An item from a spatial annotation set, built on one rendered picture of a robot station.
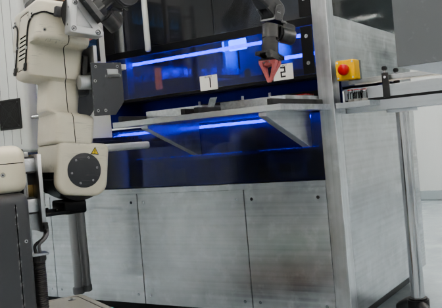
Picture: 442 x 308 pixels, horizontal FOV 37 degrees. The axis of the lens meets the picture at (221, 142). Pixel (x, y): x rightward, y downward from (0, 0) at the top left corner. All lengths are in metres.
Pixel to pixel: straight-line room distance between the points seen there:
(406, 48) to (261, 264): 1.93
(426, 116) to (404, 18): 6.31
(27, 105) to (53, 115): 0.56
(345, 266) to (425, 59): 1.77
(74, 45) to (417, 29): 1.40
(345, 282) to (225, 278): 0.52
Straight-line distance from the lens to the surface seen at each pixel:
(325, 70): 2.45
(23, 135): 2.60
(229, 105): 2.34
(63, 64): 2.05
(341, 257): 2.49
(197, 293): 2.83
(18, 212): 1.80
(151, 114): 2.54
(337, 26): 2.55
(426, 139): 7.10
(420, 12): 0.79
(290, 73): 2.51
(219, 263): 2.74
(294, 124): 2.35
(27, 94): 2.59
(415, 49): 0.78
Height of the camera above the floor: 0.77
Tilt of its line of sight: level
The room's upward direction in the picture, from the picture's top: 5 degrees counter-clockwise
